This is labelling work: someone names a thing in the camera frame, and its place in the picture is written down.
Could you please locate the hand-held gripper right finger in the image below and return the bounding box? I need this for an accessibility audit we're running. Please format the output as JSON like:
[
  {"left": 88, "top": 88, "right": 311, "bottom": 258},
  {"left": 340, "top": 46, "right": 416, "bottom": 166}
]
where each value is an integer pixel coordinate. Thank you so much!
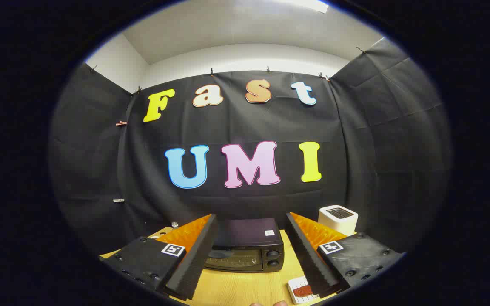
[{"left": 286, "top": 212, "right": 406, "bottom": 299}]

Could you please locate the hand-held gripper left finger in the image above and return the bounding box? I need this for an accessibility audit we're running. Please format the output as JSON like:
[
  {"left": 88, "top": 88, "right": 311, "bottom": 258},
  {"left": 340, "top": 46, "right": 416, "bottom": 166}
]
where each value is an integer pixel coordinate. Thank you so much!
[{"left": 100, "top": 214, "right": 219, "bottom": 301}]

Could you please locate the black toaster oven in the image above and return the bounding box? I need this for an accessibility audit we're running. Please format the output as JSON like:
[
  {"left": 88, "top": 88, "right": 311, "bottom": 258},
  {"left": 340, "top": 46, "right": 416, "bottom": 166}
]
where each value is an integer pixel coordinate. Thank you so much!
[{"left": 205, "top": 218, "right": 285, "bottom": 273}]

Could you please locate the white slot toaster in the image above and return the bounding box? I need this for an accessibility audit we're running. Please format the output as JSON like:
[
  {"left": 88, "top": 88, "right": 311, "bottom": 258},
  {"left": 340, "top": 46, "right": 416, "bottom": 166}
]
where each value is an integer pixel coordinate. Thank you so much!
[{"left": 318, "top": 205, "right": 359, "bottom": 237}]

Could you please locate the white ribbed plastic tray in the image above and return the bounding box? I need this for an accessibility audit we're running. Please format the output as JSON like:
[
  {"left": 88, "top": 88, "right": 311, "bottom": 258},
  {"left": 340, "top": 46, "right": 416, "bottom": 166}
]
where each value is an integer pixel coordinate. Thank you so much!
[{"left": 287, "top": 276, "right": 320, "bottom": 305}]

